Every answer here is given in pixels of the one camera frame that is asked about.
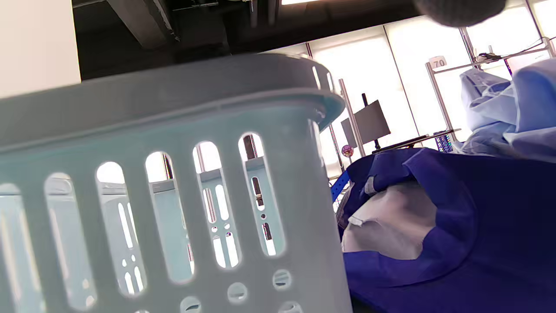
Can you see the person's left hand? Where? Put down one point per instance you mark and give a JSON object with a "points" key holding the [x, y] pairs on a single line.
{"points": [[460, 11]]}

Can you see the light blue shirt apparel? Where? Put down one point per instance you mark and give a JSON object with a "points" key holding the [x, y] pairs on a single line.
{"points": [[530, 113]]}

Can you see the blue cap apparel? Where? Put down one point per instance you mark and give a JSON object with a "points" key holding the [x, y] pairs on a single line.
{"points": [[499, 217]]}

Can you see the light blue hand basket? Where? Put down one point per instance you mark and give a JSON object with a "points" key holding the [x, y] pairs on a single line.
{"points": [[173, 108]]}

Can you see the small blue box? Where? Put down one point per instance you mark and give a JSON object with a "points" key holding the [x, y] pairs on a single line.
{"points": [[443, 142]]}

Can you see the black monitor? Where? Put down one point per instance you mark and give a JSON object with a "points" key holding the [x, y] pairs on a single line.
{"points": [[371, 124]]}

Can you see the ceiling light strip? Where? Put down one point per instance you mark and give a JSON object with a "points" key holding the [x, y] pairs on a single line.
{"points": [[299, 1]]}

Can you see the round colourful sticker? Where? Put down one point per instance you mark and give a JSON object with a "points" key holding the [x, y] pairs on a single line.
{"points": [[347, 151]]}

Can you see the grey metal frame with tag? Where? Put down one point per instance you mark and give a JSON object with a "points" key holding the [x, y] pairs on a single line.
{"points": [[439, 98]]}

